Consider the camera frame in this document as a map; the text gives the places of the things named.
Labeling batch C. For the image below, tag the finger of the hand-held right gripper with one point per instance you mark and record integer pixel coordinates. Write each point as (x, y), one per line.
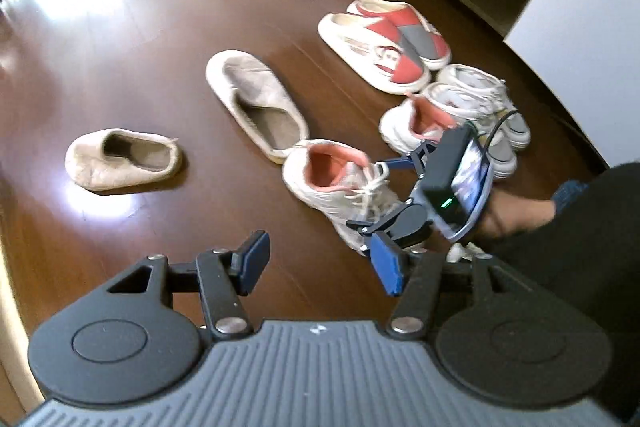
(400, 163)
(370, 224)

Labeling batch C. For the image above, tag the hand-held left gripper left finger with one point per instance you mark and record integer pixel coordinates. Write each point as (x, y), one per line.
(254, 261)

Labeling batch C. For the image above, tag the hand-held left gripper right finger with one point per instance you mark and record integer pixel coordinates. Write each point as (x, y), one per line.
(387, 266)

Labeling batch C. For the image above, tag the white sneaker pink lining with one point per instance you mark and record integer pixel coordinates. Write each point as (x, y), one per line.
(417, 122)
(335, 187)

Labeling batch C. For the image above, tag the white mule sneaker green label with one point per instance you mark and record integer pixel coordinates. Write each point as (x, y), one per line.
(465, 104)
(475, 79)

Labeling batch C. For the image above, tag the red and grey slipper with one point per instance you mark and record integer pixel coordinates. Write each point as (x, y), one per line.
(375, 54)
(415, 29)

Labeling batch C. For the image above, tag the beige quilted slipper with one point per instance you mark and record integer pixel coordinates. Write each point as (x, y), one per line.
(260, 107)
(122, 159)

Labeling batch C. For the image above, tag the person's right forearm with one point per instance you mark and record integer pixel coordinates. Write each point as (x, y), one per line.
(522, 212)

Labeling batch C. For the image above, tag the person's black clothing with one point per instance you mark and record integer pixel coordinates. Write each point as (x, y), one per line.
(580, 257)

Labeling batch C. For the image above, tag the white cabinet door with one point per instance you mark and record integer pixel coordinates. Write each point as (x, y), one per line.
(585, 32)

